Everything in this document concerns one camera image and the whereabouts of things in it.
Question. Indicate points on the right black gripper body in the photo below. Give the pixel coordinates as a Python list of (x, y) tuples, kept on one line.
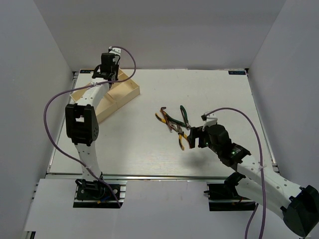
[(204, 141)]

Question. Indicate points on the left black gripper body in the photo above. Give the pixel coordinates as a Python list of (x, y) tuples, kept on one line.
[(115, 69)]

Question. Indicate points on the yellow combination pliers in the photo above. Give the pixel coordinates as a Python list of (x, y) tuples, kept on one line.
[(181, 136)]

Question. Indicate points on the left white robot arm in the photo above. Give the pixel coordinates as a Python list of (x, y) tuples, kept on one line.
[(81, 120)]

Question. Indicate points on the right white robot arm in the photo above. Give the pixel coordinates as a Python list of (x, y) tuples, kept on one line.
[(297, 206)]

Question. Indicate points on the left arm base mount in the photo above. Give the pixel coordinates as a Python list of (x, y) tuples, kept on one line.
[(96, 195)]

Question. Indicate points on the yellow needle nose pliers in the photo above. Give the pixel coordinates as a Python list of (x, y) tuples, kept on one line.
[(163, 120)]

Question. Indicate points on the long dark hex key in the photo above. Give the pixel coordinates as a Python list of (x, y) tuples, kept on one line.
[(162, 110)]

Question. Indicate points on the short dark hex key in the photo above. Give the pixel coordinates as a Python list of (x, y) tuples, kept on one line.
[(185, 117)]

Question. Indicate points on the cream divided plastic tray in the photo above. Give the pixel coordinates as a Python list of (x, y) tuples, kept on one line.
[(119, 95)]

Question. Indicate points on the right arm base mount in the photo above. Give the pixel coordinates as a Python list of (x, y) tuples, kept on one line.
[(223, 197)]

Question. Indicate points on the green handled diagonal cutters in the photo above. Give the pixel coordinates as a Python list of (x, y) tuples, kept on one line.
[(175, 121)]

